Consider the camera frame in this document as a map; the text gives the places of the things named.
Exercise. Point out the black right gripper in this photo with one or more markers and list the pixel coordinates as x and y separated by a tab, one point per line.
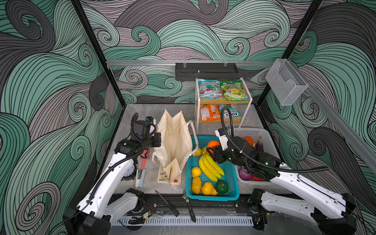
218	152

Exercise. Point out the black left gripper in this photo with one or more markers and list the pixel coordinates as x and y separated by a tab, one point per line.
156	136

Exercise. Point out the orange tangerine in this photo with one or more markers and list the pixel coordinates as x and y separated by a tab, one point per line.
213	144

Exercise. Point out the yellow banana bunch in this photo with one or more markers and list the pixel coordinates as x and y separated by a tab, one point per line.
211	169

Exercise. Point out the cream floral tote bag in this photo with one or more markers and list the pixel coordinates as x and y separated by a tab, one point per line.
179	141

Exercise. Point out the pink green candy bag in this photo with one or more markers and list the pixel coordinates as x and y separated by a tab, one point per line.
209	89

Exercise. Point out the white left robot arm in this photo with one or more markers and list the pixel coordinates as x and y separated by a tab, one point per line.
95	214

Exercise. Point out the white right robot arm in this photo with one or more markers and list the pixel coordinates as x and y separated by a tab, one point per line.
330	211

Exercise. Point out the orange Fox's candy bag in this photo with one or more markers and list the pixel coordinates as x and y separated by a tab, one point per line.
209	112

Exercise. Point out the teal Fox's candy bag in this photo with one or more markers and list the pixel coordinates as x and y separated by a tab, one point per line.
233	109

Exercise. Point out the yellow green candy bag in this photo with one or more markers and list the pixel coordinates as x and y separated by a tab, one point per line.
234	90

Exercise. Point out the yellow lemon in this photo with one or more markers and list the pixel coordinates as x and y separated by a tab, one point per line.
197	152

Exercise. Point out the teal plastic basket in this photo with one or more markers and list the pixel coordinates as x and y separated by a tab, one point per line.
205	178

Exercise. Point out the purple onion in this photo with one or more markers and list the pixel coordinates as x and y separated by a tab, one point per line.
245	175

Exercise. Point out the green avocado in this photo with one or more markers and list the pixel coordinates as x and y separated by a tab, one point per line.
221	187

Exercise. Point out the large yellow pear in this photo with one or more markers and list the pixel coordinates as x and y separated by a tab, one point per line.
208	189

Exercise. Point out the yellow starfruit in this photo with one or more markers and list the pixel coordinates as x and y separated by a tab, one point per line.
196	185

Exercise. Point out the orange tomato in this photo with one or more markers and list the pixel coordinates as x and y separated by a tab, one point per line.
249	140

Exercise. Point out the purple eggplant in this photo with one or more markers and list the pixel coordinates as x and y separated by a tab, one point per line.
259	145

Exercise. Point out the black alarm clock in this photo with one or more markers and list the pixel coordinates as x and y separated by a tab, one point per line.
130	174

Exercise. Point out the red tomato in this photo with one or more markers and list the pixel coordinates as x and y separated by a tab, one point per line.
257	179

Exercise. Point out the white wooden shelf rack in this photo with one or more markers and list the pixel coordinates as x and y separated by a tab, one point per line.
201	101

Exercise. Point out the black adjustable wrench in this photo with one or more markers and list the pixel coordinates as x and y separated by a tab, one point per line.
189	206

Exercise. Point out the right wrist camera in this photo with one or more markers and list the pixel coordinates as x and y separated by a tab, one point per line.
223	136

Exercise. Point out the pink handled brush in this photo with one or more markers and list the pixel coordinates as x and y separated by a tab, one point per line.
141	173

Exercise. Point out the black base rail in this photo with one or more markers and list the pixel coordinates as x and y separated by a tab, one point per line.
157	206

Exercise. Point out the black wall tray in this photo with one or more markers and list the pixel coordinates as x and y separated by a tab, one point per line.
212	71

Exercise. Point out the white slotted cable duct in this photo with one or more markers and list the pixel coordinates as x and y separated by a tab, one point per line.
243	221

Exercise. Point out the clear acrylic wall holder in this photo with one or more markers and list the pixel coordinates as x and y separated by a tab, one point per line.
286	81

